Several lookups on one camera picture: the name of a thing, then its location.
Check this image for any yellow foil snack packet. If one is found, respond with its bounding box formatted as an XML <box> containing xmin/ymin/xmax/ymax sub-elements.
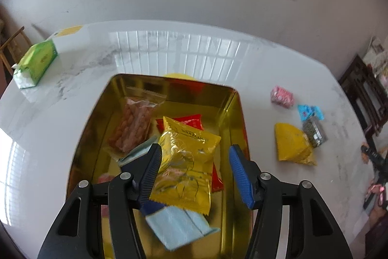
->
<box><xmin>274</xmin><ymin>123</ymin><xmax>317</xmax><ymax>166</ymax></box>
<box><xmin>150</xmin><ymin>116</ymin><xmax>222</xmax><ymax>215</ymax></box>

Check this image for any green tissue pack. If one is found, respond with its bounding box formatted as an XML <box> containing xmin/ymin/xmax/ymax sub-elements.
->
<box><xmin>13</xmin><ymin>41</ymin><xmax>59</xmax><ymax>90</ymax></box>

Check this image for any gold-lined red tin box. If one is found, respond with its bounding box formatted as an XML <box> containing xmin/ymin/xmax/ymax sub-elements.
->
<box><xmin>65</xmin><ymin>73</ymin><xmax>257</xmax><ymax>259</ymax></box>

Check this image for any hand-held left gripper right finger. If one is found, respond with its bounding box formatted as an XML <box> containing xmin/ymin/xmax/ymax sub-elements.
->
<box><xmin>228</xmin><ymin>144</ymin><xmax>354</xmax><ymax>259</ymax></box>

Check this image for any small blue snack packet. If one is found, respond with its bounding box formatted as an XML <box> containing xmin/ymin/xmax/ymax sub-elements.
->
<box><xmin>297</xmin><ymin>104</ymin><xmax>325</xmax><ymax>121</ymax></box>

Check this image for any wooden chair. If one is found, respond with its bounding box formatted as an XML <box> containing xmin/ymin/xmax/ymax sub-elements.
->
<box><xmin>0</xmin><ymin>26</ymin><xmax>32</xmax><ymax>77</ymax></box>

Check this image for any clear bag of fried snacks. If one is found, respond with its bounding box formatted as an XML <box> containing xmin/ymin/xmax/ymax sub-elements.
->
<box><xmin>105</xmin><ymin>86</ymin><xmax>167</xmax><ymax>156</ymax></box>

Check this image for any red snack packet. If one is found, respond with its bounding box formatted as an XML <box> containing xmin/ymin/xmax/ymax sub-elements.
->
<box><xmin>155</xmin><ymin>114</ymin><xmax>225</xmax><ymax>193</ymax></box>

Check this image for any grey silver snack packet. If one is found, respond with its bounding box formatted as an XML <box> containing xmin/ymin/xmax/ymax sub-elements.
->
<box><xmin>302</xmin><ymin>119</ymin><xmax>328</xmax><ymax>148</ymax></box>

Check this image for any dark wooden shelf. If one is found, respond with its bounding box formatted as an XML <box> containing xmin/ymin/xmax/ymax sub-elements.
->
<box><xmin>338</xmin><ymin>54</ymin><xmax>388</xmax><ymax>138</ymax></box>

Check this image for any dark and light blue packet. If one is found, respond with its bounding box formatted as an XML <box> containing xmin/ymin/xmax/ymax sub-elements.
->
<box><xmin>118</xmin><ymin>136</ymin><xmax>221</xmax><ymax>250</ymax></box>

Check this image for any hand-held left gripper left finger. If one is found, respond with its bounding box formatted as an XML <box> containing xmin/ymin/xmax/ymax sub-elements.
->
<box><xmin>37</xmin><ymin>143</ymin><xmax>163</xmax><ymax>259</ymax></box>

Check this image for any pink plastic object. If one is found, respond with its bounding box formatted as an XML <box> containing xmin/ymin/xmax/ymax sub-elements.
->
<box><xmin>365</xmin><ymin>183</ymin><xmax>388</xmax><ymax>211</ymax></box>

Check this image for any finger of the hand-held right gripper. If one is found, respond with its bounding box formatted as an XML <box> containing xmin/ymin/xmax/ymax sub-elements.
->
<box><xmin>361</xmin><ymin>144</ymin><xmax>388</xmax><ymax>187</ymax></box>

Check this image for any stack of white papers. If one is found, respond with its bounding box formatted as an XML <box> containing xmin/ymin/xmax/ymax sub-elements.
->
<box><xmin>362</xmin><ymin>36</ymin><xmax>388</xmax><ymax>74</ymax></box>

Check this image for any small pink candy packet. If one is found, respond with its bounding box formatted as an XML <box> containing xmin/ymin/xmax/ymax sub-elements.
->
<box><xmin>97</xmin><ymin>173</ymin><xmax>117</xmax><ymax>187</ymax></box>
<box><xmin>270</xmin><ymin>86</ymin><xmax>294</xmax><ymax>108</ymax></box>

